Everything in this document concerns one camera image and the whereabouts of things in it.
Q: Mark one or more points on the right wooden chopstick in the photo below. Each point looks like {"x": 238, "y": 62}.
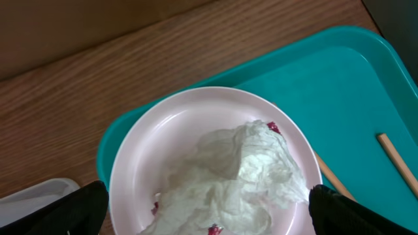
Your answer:
{"x": 398, "y": 161}

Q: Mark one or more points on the wooden chopstick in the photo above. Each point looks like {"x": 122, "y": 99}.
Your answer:
{"x": 398, "y": 161}
{"x": 330, "y": 176}

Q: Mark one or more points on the teal plastic tray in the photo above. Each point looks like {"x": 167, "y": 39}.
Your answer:
{"x": 342, "y": 87}

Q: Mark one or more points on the large pink plate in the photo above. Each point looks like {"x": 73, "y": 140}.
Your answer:
{"x": 170, "y": 129}

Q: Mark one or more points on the left wooden chopstick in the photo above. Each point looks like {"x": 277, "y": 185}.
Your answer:
{"x": 330, "y": 176}

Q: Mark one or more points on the clear plastic waste bin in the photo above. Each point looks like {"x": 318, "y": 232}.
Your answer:
{"x": 33, "y": 198}

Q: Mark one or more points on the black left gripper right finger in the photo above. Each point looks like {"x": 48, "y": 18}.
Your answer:
{"x": 336, "y": 214}

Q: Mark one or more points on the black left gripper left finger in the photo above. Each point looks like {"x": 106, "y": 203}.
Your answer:
{"x": 81, "y": 212}

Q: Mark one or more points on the white napkin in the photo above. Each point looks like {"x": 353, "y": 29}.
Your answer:
{"x": 235, "y": 182}

